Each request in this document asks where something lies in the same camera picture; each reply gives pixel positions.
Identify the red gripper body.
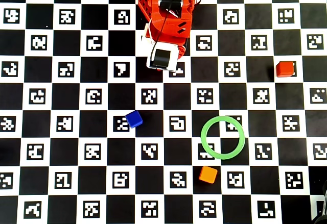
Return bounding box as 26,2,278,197
147,16,193,56

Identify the blue cube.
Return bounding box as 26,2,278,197
125,110,144,129

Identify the red cube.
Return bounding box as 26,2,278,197
275,60,297,78

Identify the orange cube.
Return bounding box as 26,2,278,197
198,165,218,184

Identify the red perforated robot base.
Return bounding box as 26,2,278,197
137,0,154,24

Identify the black white marker checkerboard mat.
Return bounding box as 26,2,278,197
0,0,327,224

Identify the thin black camera cable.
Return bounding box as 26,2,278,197
150,9,171,63

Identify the green flat ring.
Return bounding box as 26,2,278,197
200,115,246,160

